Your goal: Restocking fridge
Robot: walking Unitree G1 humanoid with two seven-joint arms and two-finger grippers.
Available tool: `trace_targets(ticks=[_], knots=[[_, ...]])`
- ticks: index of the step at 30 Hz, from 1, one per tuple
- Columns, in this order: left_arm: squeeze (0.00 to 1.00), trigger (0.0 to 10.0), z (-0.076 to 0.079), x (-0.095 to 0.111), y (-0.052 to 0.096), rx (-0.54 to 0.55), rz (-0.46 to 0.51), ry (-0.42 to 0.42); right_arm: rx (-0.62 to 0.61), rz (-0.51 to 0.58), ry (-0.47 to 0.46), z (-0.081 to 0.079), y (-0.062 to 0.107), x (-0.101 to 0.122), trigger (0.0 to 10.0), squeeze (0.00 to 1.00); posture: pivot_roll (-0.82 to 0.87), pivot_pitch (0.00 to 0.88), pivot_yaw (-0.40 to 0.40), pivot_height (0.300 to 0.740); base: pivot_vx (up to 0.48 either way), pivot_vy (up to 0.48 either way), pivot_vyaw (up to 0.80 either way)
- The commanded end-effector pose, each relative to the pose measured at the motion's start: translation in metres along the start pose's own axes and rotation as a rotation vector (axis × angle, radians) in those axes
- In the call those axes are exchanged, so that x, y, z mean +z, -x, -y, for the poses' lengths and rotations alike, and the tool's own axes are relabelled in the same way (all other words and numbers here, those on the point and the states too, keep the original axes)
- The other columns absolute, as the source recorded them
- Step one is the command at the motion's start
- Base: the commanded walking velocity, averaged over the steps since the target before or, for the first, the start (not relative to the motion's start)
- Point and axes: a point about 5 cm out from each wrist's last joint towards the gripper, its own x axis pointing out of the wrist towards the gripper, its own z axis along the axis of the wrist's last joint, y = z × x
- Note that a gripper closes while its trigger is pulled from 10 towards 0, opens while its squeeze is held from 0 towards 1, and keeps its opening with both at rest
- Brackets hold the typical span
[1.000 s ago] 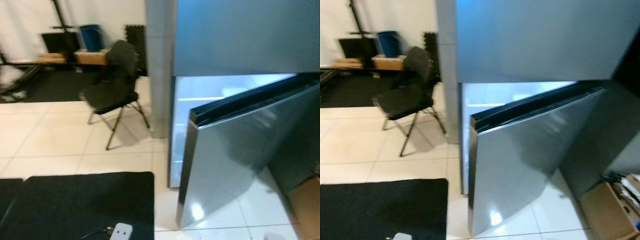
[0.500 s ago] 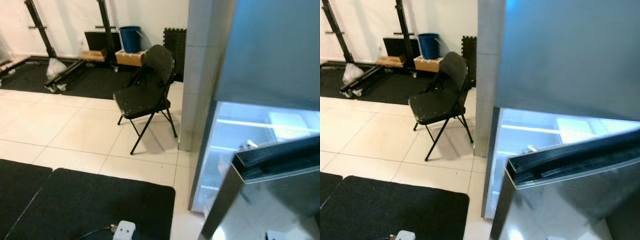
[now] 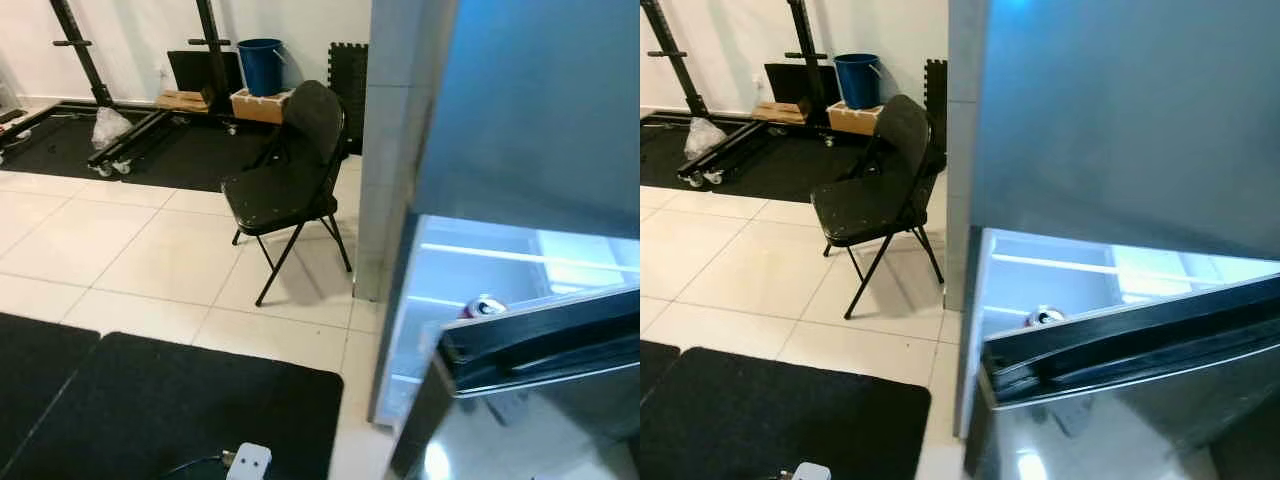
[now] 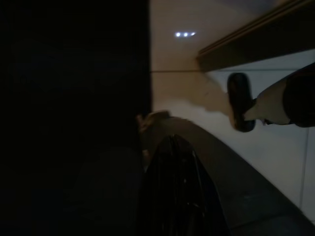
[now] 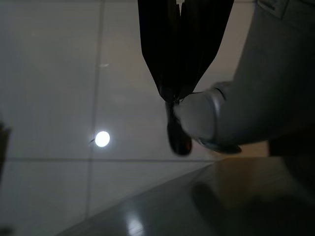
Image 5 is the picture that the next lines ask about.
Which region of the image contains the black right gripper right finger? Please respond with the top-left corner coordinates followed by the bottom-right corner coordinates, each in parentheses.
top-left (178, 0), bottom-right (234, 99)

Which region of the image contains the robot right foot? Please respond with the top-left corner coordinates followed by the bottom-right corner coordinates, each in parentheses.
top-left (177, 82), bottom-right (242, 154)

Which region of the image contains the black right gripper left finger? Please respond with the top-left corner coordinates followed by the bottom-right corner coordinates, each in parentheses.
top-left (137, 0), bottom-right (182, 103)

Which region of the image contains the dark grey robot right leg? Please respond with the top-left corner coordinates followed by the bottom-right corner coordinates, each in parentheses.
top-left (216, 0), bottom-right (315, 148)

